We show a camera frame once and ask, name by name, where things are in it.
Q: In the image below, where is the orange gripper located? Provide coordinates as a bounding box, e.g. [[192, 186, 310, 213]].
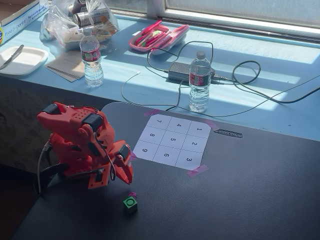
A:
[[107, 139, 135, 186]]

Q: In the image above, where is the green cube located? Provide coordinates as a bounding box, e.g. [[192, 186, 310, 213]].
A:
[[122, 196, 139, 215]]

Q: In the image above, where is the white numbered grid paper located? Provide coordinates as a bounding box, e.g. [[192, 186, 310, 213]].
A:
[[132, 113, 212, 169]]

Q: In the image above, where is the black patterned sticker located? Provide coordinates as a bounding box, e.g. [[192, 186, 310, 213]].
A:
[[214, 128, 244, 139]]

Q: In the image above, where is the black power adapter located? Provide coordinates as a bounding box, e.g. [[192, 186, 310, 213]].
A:
[[167, 61, 216, 86]]

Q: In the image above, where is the clear water bottle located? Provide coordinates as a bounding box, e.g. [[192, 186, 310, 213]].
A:
[[188, 51, 213, 113], [79, 27, 105, 88]]

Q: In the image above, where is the pink pencil case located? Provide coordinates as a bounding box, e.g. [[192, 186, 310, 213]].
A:
[[128, 19, 190, 57]]

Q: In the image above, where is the pink marker pen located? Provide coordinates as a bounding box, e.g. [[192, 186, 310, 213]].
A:
[[141, 19, 163, 35]]

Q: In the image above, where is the white square plate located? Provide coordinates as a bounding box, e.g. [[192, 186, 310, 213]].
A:
[[0, 45, 49, 77]]

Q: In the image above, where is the silver drink can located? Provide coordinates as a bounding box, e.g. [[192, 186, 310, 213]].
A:
[[67, 0, 89, 15], [72, 8, 111, 27]]

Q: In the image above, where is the silver table knife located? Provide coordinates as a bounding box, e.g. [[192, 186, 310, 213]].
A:
[[0, 44, 25, 71]]

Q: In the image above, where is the clear plastic bag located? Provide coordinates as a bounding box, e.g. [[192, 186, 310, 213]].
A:
[[39, 0, 121, 50]]

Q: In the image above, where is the cardboard detergent box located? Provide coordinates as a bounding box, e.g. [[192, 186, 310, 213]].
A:
[[0, 0, 51, 47]]

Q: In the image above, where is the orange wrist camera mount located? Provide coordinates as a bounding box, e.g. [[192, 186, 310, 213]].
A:
[[87, 163, 111, 190]]

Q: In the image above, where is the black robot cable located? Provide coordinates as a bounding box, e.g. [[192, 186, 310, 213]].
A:
[[33, 163, 105, 199]]

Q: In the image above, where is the thin white charging cable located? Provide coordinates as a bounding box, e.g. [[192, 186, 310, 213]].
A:
[[121, 71, 169, 112]]

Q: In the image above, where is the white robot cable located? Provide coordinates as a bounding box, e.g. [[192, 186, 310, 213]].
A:
[[36, 139, 53, 195]]

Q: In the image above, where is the black adapter cable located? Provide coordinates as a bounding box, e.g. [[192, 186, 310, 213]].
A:
[[146, 41, 320, 118]]

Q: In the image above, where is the black power cord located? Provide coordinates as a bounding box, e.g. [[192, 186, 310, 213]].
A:
[[211, 60, 320, 104]]

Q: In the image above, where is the white window frame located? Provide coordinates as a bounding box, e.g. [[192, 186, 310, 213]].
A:
[[109, 0, 320, 46]]

